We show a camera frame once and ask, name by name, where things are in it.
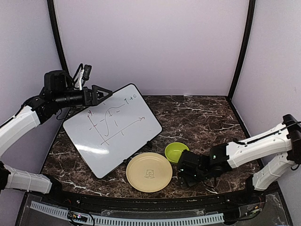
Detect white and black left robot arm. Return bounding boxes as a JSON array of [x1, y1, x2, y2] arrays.
[[0, 66, 112, 205]]

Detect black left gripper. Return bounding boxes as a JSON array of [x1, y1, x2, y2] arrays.
[[54, 84, 112, 109]]

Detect black corner post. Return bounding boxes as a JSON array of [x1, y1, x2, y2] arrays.
[[47, 0, 69, 72], [227, 0, 256, 104]]

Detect left wrist camera with cables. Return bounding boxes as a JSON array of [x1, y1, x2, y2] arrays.
[[70, 63, 92, 92]]

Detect black left corner post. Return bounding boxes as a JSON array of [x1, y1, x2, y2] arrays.
[[47, 0, 69, 72]]

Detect beige round plate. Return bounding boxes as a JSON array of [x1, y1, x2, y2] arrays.
[[126, 152, 173, 193]]

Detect green bowl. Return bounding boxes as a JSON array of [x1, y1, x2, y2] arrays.
[[164, 142, 190, 164]]

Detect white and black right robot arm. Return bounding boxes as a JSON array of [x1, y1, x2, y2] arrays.
[[177, 114, 301, 204]]

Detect black curved front rail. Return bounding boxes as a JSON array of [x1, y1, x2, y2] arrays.
[[42, 177, 267, 213]]

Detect white slotted cable duct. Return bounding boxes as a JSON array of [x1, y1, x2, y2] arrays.
[[30, 201, 224, 226]]

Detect white whiteboard with black frame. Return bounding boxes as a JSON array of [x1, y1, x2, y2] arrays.
[[63, 84, 162, 178]]

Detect black right corner post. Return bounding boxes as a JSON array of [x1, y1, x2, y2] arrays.
[[227, 0, 256, 104]]

